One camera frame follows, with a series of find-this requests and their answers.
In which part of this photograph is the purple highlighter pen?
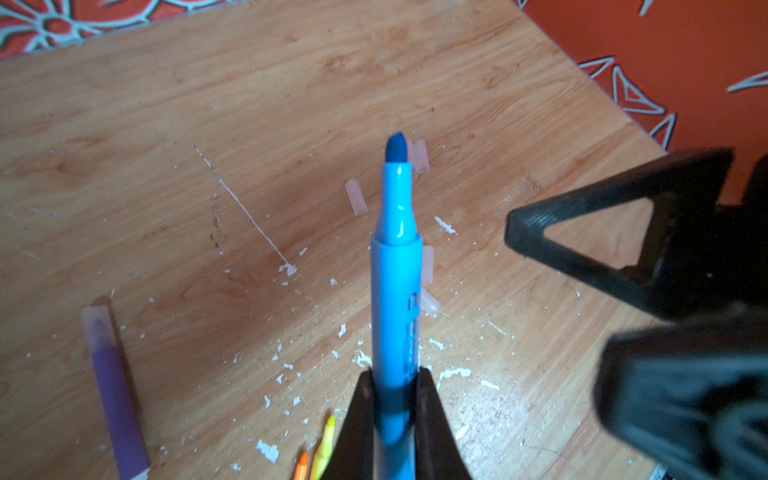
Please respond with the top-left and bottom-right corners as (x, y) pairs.
(81, 305), (150, 479)

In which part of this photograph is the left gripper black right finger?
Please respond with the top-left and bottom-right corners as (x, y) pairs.
(414, 367), (472, 480)

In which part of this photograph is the clear pen cap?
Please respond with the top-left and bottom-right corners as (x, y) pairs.
(408, 139), (430, 174)
(421, 245), (435, 285)
(344, 178), (368, 216)

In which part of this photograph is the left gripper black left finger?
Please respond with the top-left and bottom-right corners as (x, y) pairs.
(322, 370), (376, 480)

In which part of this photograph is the orange highlighter pen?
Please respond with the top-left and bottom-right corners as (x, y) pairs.
(293, 452), (309, 480)

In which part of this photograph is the blue highlighter pen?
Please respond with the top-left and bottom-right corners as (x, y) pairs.
(371, 132), (423, 479)

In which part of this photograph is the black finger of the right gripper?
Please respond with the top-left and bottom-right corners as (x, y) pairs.
(504, 148), (734, 319)

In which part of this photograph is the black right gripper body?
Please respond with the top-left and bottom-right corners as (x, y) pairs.
(593, 305), (767, 479)

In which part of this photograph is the yellow highlighter pen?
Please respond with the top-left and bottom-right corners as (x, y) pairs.
(309, 415), (336, 480)

